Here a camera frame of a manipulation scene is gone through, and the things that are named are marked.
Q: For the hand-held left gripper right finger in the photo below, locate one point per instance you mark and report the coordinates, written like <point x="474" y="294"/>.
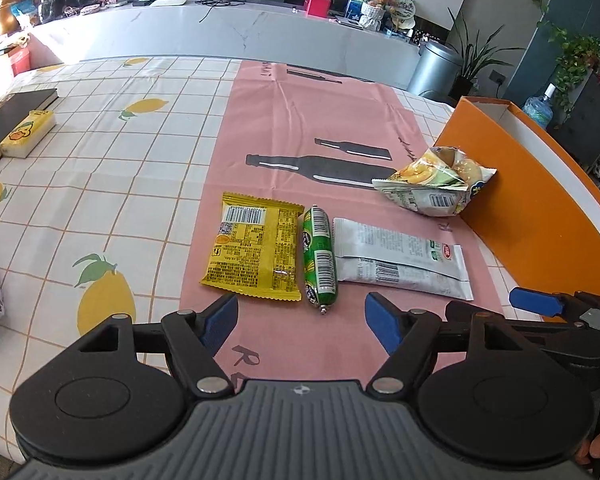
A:
<point x="382" y="322"/>

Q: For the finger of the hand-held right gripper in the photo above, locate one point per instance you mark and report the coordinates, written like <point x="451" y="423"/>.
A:
<point x="535" y="301"/>
<point x="457" y="310"/>

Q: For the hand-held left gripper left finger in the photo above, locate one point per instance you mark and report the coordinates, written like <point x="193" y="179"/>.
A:
<point x="221" y="317"/>

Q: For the white snack packet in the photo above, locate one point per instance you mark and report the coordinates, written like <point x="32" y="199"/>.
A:
<point x="390" y="255"/>

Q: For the yellow snack packet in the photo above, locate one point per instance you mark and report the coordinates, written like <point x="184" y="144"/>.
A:
<point x="250" y="250"/>

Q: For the orange cardboard box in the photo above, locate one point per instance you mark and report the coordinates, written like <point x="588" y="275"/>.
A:
<point x="520" y="210"/>

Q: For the green sausage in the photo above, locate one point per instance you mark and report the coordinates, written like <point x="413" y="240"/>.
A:
<point x="317" y="255"/>

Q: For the yellow green chip bag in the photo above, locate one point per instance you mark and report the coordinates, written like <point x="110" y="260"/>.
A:
<point x="430" y="180"/>

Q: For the blue water bottle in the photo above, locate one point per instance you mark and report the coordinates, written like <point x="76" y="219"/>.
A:
<point x="537" y="110"/>

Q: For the dark grey cabinet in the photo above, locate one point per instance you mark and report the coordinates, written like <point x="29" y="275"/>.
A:
<point x="597" y="120"/>

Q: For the lemon-print checked tablecloth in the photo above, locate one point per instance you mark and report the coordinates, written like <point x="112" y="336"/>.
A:
<point x="105" y="160"/>

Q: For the pink bottle-print mat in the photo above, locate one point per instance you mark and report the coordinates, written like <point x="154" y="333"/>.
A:
<point x="290" y="125"/>

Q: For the green vine plant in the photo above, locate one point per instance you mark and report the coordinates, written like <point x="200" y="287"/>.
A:
<point x="575" y="65"/>

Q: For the silver trash can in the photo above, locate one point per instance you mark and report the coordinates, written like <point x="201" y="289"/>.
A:
<point x="432" y="67"/>

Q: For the long-leaf potted plant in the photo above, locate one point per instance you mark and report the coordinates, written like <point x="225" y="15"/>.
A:
<point x="475" y="60"/>

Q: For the yellow tissue pack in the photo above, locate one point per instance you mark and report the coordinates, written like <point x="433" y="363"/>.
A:
<point x="27" y="132"/>

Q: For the black notebook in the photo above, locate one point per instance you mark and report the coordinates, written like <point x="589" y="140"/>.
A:
<point x="10" y="115"/>

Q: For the round paper fan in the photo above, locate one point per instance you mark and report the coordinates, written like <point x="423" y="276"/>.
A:
<point x="404" y="7"/>

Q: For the teddy bear bouquet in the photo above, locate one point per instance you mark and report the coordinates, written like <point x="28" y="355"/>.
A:
<point x="375" y="7"/>

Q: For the red box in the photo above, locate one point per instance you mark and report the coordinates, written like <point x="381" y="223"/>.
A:
<point x="317" y="6"/>

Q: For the pink storage box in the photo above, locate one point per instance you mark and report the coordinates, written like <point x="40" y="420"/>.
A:
<point x="10" y="60"/>

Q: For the golden vase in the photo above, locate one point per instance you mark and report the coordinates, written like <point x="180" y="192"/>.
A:
<point x="5" y="12"/>

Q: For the wall socket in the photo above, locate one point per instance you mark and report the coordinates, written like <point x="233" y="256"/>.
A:
<point x="497" y="76"/>

